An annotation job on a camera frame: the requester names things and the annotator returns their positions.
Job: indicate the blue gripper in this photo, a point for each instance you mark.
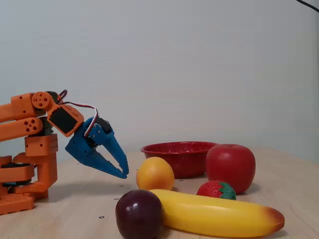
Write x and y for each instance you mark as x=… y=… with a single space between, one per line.
x=80 y=147

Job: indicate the yellow orange toy peach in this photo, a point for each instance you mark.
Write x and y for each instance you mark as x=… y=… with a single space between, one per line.
x=155 y=173

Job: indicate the yellow toy banana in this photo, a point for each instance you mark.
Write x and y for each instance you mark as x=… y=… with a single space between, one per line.
x=214 y=214

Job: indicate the dark purple toy plum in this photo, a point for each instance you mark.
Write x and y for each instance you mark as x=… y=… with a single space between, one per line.
x=139 y=214

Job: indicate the red toy apple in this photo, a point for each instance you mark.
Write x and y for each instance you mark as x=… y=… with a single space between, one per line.
x=230 y=166

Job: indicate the red speckled enamel bowl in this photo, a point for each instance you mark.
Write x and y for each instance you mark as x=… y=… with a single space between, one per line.
x=184 y=159

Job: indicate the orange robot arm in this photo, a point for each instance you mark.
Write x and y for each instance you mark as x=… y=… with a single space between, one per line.
x=22 y=127

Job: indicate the red toy strawberry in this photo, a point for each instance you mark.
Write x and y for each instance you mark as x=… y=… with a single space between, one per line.
x=211 y=189

